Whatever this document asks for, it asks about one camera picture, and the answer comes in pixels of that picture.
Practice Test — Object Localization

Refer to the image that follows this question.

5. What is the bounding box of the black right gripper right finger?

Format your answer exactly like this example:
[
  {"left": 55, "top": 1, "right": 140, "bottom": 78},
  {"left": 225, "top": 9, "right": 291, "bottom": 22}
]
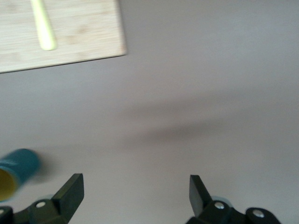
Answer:
[{"left": 186, "top": 175, "right": 280, "bottom": 224}]

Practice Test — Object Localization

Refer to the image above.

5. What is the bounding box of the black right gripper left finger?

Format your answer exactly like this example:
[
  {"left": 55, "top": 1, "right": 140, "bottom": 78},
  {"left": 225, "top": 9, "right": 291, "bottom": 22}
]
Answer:
[{"left": 0, "top": 173, "right": 85, "bottom": 224}]

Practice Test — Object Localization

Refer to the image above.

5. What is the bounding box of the teal cup with yellow inside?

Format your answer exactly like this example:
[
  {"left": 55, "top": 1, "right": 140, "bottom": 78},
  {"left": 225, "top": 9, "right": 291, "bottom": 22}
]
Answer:
[{"left": 0, "top": 148, "right": 44, "bottom": 203}]

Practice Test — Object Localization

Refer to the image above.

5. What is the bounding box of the brown table cover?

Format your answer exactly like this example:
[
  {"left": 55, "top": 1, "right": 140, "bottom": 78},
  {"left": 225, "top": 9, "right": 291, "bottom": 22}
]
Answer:
[{"left": 0, "top": 0, "right": 299, "bottom": 224}]

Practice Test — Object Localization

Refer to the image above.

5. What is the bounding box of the wooden cutting board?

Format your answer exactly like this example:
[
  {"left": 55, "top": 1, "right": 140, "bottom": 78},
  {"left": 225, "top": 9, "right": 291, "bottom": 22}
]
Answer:
[{"left": 0, "top": 0, "right": 128, "bottom": 74}]

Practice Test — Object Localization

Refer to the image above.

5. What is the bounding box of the yellow plastic fork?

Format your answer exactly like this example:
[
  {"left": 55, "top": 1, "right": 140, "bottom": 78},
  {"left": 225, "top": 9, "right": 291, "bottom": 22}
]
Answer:
[{"left": 30, "top": 0, "right": 57, "bottom": 51}]

